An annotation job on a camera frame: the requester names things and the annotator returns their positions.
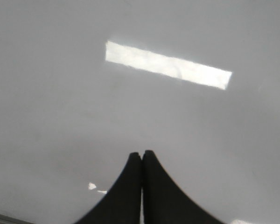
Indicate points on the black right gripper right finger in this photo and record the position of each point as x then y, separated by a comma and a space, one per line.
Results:
163, 201

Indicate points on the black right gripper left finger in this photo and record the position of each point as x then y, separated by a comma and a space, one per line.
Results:
121, 204

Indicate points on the grey metal whiteboard tray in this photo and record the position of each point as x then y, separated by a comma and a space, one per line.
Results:
10, 220

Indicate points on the white whiteboard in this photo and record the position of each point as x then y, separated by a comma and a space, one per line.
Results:
84, 83

